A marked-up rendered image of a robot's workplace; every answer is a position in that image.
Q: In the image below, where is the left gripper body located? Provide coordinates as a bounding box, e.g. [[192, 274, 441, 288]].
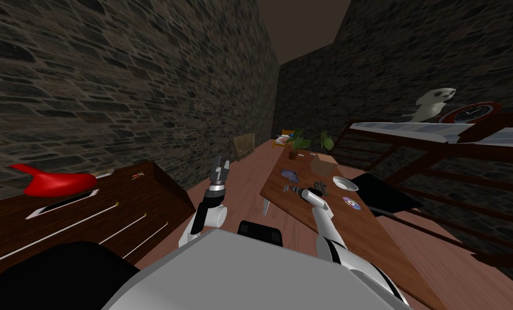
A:
[[209, 167, 231, 187]]

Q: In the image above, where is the tan boxy radio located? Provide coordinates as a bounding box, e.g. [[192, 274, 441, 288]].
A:
[[232, 133, 256, 161]]

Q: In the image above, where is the brown cardboard box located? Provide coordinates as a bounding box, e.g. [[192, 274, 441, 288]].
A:
[[310, 153, 339, 178]]

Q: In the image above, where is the white bowl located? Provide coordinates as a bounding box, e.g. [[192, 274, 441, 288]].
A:
[[332, 175, 360, 193]]

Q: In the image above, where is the green potted plant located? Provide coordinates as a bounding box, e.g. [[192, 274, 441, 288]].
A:
[[285, 128, 313, 160]]

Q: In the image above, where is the shiny compact disc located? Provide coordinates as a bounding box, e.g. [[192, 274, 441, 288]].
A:
[[342, 196, 362, 212]]

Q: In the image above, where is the small yellow bed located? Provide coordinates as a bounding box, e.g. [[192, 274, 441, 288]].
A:
[[272, 129, 297, 150]]

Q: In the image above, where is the green leafy plant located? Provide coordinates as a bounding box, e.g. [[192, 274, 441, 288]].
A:
[[320, 130, 335, 152]]

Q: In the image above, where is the brown wooden table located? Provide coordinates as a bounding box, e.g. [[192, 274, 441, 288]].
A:
[[259, 146, 448, 310]]

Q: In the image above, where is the dark wooden dresser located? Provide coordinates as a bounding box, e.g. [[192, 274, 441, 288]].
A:
[[0, 161, 196, 286]]

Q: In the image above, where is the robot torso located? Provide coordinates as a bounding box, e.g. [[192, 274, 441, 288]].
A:
[[101, 220, 412, 310]]

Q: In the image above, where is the dark red wooden shelf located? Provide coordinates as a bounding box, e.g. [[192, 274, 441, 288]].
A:
[[328, 87, 513, 270]]

